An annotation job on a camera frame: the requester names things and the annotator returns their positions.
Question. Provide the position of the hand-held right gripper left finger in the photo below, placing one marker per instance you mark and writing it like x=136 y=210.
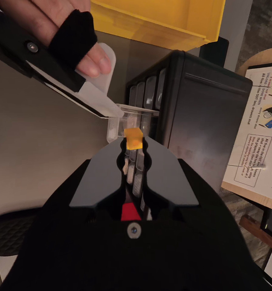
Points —
x=97 y=182

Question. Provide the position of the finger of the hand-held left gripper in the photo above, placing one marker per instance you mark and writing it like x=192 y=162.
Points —
x=102 y=84
x=81 y=97

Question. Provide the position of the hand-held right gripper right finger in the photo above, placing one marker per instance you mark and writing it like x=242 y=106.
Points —
x=172 y=182

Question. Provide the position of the clear plastic drawer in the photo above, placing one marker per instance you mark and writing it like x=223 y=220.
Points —
x=122 y=113

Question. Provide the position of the red plastic bin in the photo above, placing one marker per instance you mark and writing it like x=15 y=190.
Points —
x=130 y=213

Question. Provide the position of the orange cube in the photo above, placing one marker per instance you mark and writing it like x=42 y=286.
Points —
x=133 y=137

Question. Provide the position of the black drawer cabinet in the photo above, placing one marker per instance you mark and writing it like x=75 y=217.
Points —
x=208 y=113

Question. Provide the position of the yellow plastic bin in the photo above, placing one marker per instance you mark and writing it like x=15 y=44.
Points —
x=163 y=18

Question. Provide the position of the person's left hand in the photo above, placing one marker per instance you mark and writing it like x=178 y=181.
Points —
x=36 y=18

